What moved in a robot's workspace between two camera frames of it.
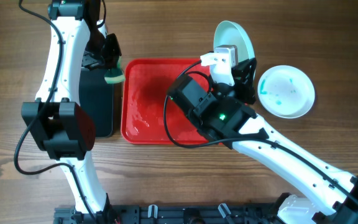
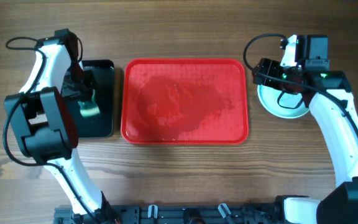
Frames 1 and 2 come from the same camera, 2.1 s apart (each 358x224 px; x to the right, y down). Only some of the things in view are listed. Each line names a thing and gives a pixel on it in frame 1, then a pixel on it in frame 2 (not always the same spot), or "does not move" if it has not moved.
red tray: (148, 116) does not move
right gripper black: (238, 73) -> (267, 66)
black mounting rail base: (173, 214) does not move
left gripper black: (112, 53) -> (86, 96)
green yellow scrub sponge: (115, 75) -> (89, 108)
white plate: (227, 33) -> (268, 98)
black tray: (97, 96) does not move
